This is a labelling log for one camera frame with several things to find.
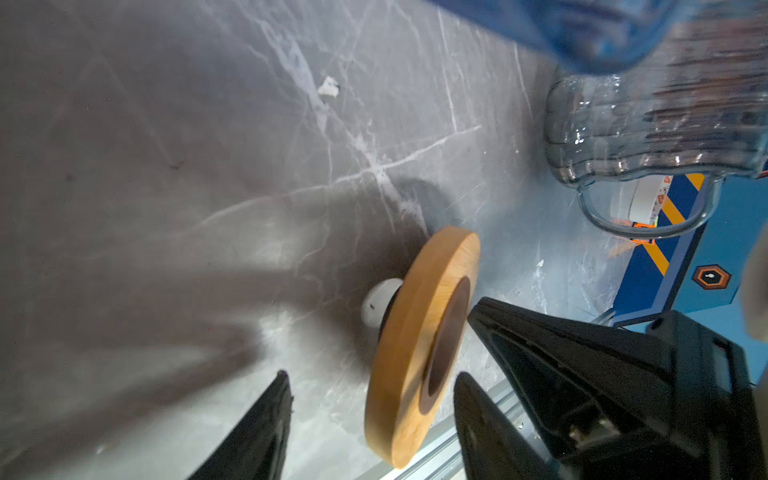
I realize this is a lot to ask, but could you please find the blue ribbed dripper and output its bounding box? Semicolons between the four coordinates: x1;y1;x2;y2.
434;0;699;75

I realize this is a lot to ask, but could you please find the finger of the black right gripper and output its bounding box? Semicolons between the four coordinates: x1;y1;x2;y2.
468;297;673;456

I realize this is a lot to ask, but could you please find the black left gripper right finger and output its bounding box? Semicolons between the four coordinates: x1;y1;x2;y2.
453;372;557;480

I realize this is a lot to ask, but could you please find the wooden ring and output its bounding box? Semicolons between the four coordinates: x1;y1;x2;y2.
363;225;482;470

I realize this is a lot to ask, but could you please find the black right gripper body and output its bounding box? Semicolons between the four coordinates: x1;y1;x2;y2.
563;311;765;479

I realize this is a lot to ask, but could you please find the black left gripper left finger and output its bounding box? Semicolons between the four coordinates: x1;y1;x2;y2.
191;370;293;480

